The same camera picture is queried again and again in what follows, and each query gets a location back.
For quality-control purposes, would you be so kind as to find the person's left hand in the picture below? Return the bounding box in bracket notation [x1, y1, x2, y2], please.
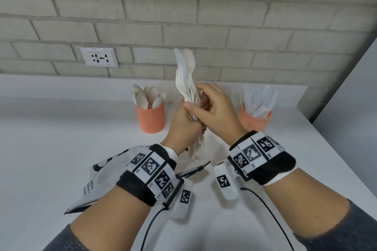
[161, 100, 207, 156]

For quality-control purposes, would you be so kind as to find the person's right hand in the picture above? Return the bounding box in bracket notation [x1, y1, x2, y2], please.
[183, 82, 248, 147]

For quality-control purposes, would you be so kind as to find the orange mesh spoon cup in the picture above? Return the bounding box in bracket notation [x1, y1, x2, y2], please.
[135, 102, 165, 134]

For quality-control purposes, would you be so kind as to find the bunch of white plastic knives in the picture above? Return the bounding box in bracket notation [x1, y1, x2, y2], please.
[240, 85, 280, 119]

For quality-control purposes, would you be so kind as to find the pile of white plastic cutlery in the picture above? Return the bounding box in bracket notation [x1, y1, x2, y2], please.
[174, 48, 195, 104]
[175, 62, 204, 159]

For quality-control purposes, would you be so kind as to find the bunch of white plastic spoons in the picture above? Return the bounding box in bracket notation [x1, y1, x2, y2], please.
[132, 84, 168, 110]

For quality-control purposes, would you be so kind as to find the white plastic spoon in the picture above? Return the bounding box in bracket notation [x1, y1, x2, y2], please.
[180, 48, 196, 84]

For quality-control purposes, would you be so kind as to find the grey zip pouch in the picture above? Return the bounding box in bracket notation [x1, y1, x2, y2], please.
[64, 147, 212, 215]

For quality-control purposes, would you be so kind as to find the person's right forearm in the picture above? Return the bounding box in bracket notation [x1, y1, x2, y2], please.
[262, 168, 377, 251]

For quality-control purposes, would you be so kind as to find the person's left forearm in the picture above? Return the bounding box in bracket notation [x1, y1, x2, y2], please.
[50, 184, 161, 251]

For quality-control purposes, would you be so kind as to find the black left wristband with markers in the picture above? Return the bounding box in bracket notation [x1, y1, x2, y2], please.
[115, 144, 185, 208]

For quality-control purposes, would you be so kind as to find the black wristband with markers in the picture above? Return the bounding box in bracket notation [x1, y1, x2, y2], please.
[115, 144, 185, 208]
[228, 131, 296, 187]

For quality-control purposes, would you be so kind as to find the black right wristband with markers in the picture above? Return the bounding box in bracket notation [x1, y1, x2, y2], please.
[228, 131, 296, 187]

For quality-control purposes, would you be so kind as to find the grey cabinet panel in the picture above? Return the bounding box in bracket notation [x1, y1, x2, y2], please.
[312, 39, 377, 184]

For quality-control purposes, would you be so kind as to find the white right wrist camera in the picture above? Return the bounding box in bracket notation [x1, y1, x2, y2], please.
[212, 161, 238, 201]

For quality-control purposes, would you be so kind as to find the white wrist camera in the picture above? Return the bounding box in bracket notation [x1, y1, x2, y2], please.
[169, 180, 194, 220]
[212, 161, 238, 201]

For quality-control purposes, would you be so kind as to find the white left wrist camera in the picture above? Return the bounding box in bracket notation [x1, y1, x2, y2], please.
[169, 180, 194, 220]

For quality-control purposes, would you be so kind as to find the black left camera cable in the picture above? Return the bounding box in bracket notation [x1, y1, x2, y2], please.
[140, 206, 170, 251]

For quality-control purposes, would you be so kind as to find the black camera cable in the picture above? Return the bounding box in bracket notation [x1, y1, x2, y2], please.
[240, 187, 295, 251]
[140, 206, 170, 251]

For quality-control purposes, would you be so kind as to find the white wall socket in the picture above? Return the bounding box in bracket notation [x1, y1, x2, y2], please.
[80, 47, 119, 68]

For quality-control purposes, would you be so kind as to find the black right camera cable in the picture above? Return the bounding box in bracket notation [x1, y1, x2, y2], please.
[240, 187, 295, 251]

